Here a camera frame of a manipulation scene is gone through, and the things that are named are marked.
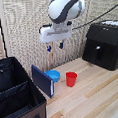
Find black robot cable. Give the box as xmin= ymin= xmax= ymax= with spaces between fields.
xmin=70 ymin=1 xmax=118 ymax=31

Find red plastic cup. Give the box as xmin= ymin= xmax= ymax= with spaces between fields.
xmin=65 ymin=71 xmax=79 ymax=89

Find black fabric storage box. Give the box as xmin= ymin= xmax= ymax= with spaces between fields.
xmin=0 ymin=54 xmax=49 ymax=118

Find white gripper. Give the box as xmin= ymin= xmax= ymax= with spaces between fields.
xmin=38 ymin=21 xmax=75 ymax=53

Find blue plastic bowl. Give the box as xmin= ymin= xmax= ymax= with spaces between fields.
xmin=45 ymin=69 xmax=62 ymax=85

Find beige woven folding screen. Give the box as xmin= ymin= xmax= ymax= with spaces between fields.
xmin=0 ymin=0 xmax=118 ymax=81

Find black air fryer housing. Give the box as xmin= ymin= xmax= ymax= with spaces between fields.
xmin=84 ymin=19 xmax=118 ymax=61

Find dark blue book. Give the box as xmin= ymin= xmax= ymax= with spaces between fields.
xmin=30 ymin=62 xmax=55 ymax=100

